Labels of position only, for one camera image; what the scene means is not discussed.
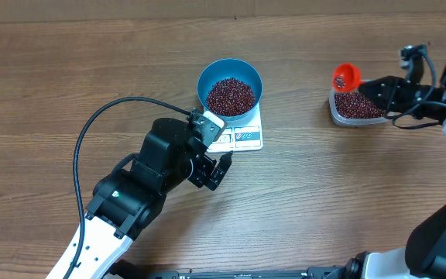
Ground red beans in bowl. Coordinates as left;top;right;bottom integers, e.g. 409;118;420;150
205;77;256;117

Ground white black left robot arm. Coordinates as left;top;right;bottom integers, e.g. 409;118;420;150
48;113;232;278

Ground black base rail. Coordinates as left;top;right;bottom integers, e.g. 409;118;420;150
104;259;362;279

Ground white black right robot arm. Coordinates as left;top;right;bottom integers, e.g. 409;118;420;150
344;45;446;278

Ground white digital kitchen scale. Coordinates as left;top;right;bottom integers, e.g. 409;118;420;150
208;104;264;153

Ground teal blue bowl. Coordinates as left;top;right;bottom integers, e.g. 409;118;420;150
197;58;263;121

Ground orange measuring scoop blue handle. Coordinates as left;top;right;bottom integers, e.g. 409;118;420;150
331;63;363;92

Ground clear plastic container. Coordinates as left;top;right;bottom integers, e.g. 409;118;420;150
328;88;387;126

